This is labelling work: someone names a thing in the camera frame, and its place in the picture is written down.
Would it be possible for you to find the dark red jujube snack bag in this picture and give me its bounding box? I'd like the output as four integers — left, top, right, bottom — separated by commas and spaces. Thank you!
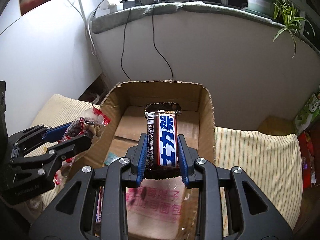
54, 106, 111, 185

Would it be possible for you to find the bagged toast bread loaf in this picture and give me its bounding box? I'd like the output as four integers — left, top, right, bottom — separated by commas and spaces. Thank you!
126, 177, 185, 239

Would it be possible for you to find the snickers bar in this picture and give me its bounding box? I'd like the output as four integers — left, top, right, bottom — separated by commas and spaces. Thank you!
144, 102, 181, 180

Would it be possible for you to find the open cardboard box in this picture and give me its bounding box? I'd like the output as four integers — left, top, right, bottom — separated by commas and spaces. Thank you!
67, 80, 217, 240

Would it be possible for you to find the red gift box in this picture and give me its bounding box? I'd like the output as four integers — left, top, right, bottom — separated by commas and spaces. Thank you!
298, 125, 319, 190

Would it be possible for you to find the green snack bag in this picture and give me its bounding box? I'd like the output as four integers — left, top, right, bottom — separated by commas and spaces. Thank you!
293, 89, 319, 136

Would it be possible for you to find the white power adapter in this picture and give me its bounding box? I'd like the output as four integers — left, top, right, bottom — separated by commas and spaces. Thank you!
99, 0, 124, 13

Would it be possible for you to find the potted spider plant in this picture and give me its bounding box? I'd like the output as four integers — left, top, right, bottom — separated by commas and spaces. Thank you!
242, 0, 319, 58

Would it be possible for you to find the black cable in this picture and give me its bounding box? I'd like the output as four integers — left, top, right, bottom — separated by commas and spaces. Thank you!
120, 6, 133, 82

